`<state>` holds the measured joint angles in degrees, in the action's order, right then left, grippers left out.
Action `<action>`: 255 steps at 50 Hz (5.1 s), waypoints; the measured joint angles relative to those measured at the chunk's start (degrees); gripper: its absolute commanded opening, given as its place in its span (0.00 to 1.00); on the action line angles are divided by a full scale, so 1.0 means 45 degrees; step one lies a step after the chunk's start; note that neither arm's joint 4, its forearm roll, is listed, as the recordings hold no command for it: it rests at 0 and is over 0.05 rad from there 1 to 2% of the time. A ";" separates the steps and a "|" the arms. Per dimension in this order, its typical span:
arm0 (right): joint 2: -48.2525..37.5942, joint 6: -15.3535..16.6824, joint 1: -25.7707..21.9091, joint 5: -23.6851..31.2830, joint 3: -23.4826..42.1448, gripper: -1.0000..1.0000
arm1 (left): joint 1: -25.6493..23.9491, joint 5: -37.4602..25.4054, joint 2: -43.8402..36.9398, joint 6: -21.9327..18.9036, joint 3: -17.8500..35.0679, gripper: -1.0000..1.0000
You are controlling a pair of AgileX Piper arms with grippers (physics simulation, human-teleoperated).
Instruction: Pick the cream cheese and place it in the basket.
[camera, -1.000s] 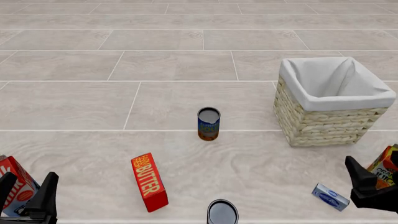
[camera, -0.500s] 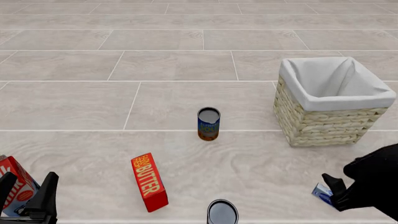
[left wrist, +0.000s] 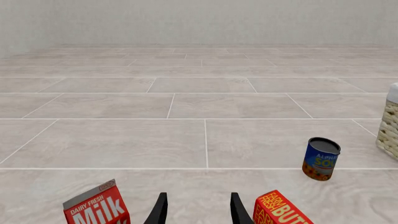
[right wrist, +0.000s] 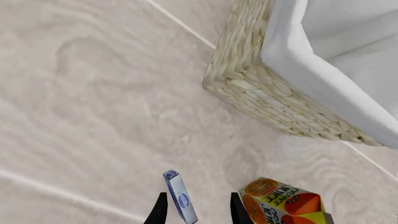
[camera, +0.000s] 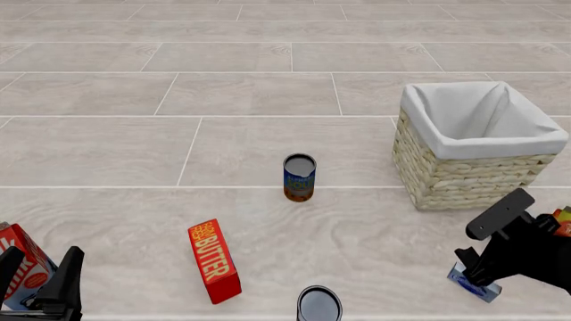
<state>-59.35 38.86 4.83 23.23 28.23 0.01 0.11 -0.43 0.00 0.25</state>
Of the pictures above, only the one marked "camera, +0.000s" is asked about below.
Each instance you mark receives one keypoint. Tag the red butter box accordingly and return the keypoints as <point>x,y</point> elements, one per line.
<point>213,257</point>

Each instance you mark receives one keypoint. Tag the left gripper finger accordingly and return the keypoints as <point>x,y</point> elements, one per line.
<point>62,281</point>
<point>10,271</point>

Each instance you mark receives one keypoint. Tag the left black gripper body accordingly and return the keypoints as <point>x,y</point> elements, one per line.
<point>40,313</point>

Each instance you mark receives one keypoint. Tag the dark tin with grey lid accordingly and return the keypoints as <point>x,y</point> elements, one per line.
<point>319,305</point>

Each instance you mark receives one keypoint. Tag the blue soup can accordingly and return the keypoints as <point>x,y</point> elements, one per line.
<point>299,180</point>

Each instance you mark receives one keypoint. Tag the blue and white cream cheese box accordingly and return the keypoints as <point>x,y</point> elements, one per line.
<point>484,291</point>

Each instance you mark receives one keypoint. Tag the wicker basket with white liner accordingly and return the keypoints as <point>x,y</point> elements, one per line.
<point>473,180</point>

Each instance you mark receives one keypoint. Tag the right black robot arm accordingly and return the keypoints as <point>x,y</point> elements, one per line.
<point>555,261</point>

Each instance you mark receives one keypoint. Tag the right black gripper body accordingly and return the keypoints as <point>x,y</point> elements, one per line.
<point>508,255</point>

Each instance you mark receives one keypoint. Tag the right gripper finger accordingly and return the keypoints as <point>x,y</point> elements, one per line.
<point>479,277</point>
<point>467,255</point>

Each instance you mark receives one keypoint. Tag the orange and yellow box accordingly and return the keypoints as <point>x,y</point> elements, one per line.
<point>564,222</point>

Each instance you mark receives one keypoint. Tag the flat plate on black stalk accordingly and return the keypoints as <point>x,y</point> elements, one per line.
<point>499,215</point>

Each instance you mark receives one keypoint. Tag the red and white milk carton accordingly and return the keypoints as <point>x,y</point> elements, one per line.
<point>31,267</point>

